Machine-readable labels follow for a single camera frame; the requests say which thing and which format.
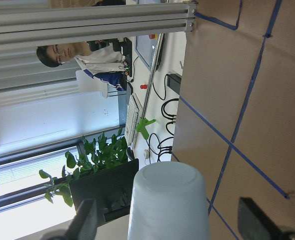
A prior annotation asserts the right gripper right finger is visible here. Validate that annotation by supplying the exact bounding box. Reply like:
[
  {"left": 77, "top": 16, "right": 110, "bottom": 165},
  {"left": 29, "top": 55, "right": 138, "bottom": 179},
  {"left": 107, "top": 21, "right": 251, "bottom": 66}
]
[{"left": 237, "top": 197, "right": 288, "bottom": 240}]

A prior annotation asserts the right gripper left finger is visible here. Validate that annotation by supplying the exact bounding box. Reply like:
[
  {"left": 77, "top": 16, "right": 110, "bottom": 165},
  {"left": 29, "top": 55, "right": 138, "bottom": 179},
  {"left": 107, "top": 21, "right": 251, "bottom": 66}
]
[{"left": 64, "top": 199, "right": 98, "bottom": 240}]

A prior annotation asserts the light blue cup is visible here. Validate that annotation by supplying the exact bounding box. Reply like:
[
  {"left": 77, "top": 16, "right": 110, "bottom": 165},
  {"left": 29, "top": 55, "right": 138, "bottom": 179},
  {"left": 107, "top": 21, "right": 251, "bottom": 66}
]
[{"left": 127, "top": 161, "right": 211, "bottom": 240}]

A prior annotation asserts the potted green plant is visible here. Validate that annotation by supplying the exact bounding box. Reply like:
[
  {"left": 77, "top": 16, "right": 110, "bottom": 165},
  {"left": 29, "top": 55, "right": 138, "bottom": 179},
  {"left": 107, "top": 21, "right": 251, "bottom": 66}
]
[{"left": 38, "top": 128, "right": 131, "bottom": 208}]

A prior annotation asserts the green reacher grabber tool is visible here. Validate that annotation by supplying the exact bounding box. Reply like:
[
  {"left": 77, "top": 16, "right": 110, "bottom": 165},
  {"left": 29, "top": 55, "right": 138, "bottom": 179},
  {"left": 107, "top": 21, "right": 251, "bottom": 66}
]
[{"left": 135, "top": 33, "right": 164, "bottom": 140}]

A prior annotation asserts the white keyboard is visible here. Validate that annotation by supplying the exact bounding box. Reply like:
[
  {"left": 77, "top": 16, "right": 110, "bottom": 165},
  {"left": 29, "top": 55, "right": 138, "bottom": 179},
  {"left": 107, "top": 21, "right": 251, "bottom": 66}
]
[{"left": 124, "top": 93, "right": 142, "bottom": 147}]

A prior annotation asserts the person in white jacket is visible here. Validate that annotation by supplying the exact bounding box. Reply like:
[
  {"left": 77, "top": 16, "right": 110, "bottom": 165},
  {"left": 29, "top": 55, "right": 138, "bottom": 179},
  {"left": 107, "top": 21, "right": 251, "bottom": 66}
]
[{"left": 36, "top": 40, "right": 127, "bottom": 91}]

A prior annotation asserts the blue teach pendant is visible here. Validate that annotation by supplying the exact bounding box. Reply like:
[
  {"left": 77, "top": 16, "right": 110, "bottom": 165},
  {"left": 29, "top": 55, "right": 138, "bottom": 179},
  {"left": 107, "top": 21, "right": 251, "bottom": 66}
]
[{"left": 134, "top": 34, "right": 159, "bottom": 70}]

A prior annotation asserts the aluminium frame post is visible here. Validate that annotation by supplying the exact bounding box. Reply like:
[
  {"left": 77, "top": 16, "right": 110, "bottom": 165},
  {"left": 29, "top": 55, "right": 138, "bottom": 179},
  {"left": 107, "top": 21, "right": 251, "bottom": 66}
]
[{"left": 0, "top": 1, "right": 197, "bottom": 51}]

